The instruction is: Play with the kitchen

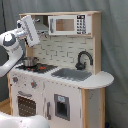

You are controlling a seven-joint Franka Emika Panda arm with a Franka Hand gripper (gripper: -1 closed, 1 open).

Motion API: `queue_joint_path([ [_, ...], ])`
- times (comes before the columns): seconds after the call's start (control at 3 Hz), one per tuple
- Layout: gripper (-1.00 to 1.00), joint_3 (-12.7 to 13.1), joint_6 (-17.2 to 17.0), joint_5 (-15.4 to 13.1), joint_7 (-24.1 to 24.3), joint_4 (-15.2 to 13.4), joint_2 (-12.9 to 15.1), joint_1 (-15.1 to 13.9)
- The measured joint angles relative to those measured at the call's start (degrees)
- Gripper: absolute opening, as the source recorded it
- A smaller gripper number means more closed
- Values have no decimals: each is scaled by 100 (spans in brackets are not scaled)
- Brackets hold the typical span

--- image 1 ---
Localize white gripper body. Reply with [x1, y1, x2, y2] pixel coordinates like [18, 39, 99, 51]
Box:
[17, 15, 39, 47]

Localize red stove knob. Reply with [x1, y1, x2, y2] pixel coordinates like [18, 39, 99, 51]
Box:
[13, 77, 18, 83]
[31, 81, 37, 88]

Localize left red stove knob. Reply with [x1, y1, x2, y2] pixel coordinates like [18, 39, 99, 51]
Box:
[13, 77, 18, 83]

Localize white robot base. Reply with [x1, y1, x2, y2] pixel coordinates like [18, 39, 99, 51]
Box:
[0, 112, 50, 128]

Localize black toy faucet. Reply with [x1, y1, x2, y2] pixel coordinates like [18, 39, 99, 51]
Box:
[75, 51, 93, 70]

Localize silver toy pot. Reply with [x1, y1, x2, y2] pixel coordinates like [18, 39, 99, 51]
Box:
[23, 57, 38, 67]

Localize grey toy sink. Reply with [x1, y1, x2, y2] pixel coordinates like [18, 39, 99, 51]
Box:
[52, 68, 92, 81]

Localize white cabinet door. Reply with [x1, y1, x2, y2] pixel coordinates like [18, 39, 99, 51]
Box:
[45, 82, 82, 128]

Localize toy oven door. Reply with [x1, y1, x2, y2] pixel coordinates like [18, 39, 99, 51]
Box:
[11, 86, 43, 117]

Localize white toy microwave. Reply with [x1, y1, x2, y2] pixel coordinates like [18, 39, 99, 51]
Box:
[48, 14, 92, 35]

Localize black toy stovetop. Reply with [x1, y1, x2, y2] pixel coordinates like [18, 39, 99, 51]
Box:
[18, 63, 55, 73]

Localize right red stove knob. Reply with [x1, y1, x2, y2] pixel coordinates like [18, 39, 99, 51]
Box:
[31, 81, 37, 88]

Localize wooden toy kitchen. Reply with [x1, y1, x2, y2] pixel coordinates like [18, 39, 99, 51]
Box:
[8, 11, 114, 128]

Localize grey range hood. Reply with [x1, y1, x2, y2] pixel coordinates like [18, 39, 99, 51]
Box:
[34, 15, 53, 34]

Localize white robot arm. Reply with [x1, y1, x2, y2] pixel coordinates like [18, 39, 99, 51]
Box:
[0, 15, 39, 77]

